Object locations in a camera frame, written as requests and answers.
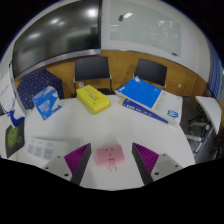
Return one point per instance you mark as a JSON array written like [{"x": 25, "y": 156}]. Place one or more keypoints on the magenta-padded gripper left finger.
[{"x": 76, "y": 159}]

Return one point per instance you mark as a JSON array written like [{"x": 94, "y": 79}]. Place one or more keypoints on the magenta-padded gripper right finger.
[{"x": 146, "y": 158}]

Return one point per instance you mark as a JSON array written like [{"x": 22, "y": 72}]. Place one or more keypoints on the white power strip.
[{"x": 46, "y": 148}]

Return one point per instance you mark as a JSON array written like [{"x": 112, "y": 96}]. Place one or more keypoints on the navy blue book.
[{"x": 140, "y": 110}]

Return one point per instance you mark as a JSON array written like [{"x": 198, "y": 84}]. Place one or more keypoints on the yellow and orange box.
[{"x": 92, "y": 99}]

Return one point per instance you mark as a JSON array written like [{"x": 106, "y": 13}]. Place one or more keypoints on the blue tissue box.
[{"x": 46, "y": 104}]

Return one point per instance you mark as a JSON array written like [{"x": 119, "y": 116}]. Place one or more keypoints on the blue and white book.
[{"x": 143, "y": 93}]

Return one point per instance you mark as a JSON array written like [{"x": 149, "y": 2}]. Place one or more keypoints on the black mouse pad green print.
[{"x": 14, "y": 138}]

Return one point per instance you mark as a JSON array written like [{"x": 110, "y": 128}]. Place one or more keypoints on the white side desk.
[{"x": 210, "y": 111}]

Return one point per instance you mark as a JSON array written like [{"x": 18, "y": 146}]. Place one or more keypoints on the navy dotted armchair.
[{"x": 36, "y": 83}]

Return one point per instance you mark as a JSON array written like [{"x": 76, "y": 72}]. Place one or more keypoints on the black office chair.
[
  {"x": 91, "y": 68},
  {"x": 150, "y": 71}
]

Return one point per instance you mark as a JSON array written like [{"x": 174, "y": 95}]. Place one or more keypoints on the white paper bag blue deer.
[{"x": 8, "y": 100}]

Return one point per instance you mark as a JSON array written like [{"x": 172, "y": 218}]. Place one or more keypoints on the blue curtain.
[{"x": 216, "y": 73}]

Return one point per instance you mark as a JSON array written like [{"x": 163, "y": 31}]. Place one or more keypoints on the large black display screen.
[{"x": 56, "y": 33}]

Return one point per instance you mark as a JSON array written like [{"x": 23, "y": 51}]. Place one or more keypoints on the wide glass whiteboard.
[{"x": 146, "y": 30}]

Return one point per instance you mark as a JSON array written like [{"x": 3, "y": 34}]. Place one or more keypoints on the black whiteboard eraser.
[{"x": 121, "y": 17}]

